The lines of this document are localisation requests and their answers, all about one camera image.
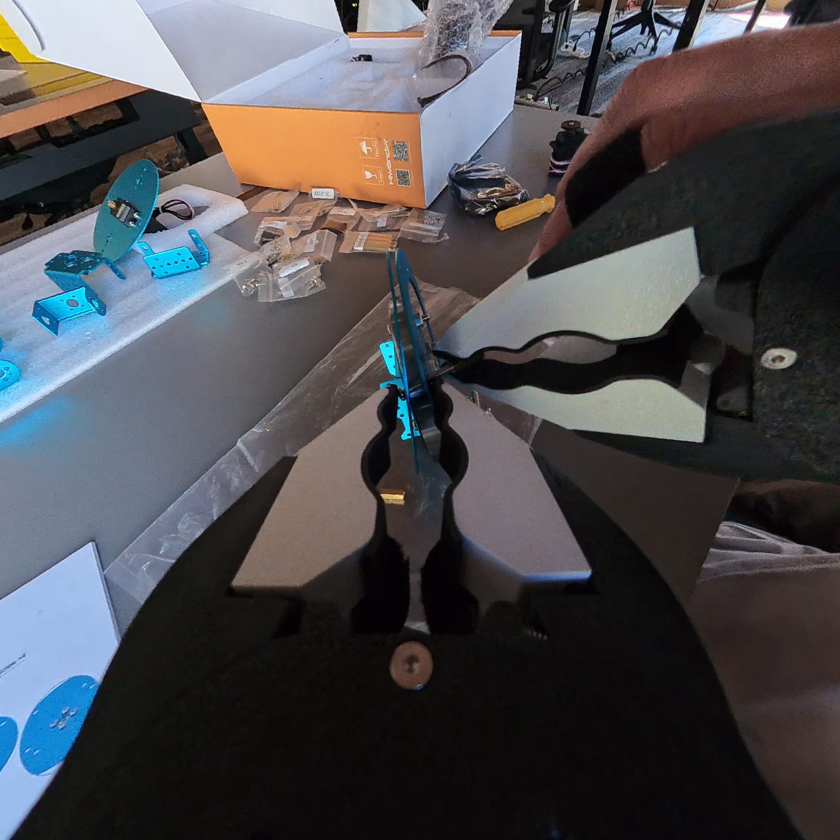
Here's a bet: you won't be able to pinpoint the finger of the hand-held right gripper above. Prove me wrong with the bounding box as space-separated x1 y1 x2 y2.
435 228 704 361
456 357 715 443

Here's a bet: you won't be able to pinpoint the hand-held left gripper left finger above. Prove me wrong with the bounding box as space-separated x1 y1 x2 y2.
230 387 411 634

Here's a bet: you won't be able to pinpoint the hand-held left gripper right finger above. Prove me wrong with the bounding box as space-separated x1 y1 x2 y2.
420 386 593 634

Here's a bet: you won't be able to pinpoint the blue round rotating base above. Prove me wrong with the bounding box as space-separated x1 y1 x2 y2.
379 248 454 473

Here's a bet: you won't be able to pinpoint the grey desk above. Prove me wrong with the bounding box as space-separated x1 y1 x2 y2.
0 105 742 605

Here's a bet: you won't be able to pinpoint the person's right hand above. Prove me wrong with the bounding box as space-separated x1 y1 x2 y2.
532 20 840 263

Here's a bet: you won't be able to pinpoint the clear plastic bag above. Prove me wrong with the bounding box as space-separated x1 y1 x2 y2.
105 279 546 605

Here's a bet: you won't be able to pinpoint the black servo motor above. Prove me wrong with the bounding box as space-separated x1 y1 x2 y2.
548 119 592 178

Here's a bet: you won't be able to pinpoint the dark bag of parts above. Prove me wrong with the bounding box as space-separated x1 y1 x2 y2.
448 161 531 216

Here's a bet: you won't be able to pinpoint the pile of small hardware bags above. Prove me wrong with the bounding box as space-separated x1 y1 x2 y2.
233 187 450 303

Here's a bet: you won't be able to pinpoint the white foam sheet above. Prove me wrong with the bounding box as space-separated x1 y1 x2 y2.
0 184 253 424

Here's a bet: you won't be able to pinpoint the white assembly guide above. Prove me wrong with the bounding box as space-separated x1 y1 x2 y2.
0 541 120 834

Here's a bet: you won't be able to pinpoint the bubble wrap bundle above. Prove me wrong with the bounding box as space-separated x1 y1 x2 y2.
420 0 506 60

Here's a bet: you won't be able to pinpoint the white foam block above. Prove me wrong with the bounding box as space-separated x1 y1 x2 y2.
141 184 249 234

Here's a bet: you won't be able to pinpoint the orange cardboard box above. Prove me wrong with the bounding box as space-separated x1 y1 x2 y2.
0 0 522 207

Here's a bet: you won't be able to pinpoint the teal round plate with servo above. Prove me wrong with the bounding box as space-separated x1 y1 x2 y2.
93 159 160 260

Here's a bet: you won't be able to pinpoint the long wooden table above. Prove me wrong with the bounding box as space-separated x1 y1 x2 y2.
0 79 207 231

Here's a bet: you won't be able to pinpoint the yellow plastic bins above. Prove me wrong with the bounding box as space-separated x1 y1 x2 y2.
0 13 106 89

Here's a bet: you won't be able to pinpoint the yellow handled tool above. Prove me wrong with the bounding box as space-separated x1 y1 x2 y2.
494 193 557 231

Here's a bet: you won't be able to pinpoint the black cable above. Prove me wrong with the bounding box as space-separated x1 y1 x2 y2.
416 54 476 106

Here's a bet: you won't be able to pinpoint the blue perforated U bracket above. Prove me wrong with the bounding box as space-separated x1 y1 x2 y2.
136 230 211 278

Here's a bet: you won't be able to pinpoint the small blue bracket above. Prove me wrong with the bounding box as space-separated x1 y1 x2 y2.
33 289 107 339

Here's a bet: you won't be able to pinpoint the dark teal bracket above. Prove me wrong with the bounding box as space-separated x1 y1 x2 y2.
44 249 127 293

